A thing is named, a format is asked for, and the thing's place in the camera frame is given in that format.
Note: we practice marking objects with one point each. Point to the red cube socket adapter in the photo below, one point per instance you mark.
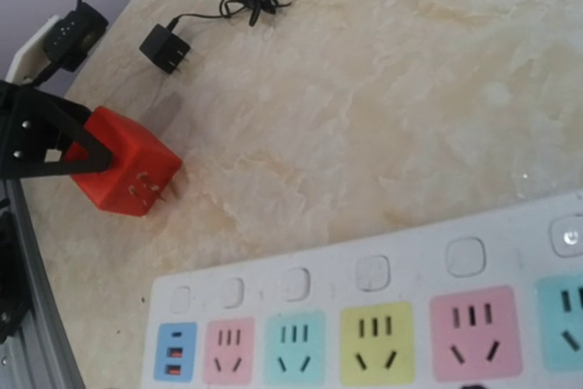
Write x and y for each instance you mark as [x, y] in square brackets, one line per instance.
[141, 166]

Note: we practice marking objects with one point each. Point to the black power adapter with cable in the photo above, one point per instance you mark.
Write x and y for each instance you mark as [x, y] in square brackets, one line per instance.
[166, 50]

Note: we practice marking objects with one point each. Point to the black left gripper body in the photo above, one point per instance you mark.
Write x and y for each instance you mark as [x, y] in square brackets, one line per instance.
[18, 129]

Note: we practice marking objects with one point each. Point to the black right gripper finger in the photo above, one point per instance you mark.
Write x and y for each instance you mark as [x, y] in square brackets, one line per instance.
[80, 151]

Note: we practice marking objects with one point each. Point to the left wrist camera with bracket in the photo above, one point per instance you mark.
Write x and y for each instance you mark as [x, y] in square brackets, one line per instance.
[62, 43]

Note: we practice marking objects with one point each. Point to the front aluminium rail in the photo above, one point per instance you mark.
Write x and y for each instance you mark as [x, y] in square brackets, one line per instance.
[35, 351]

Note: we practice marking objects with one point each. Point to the white multicolour power strip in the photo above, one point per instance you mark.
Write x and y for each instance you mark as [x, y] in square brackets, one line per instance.
[492, 300]

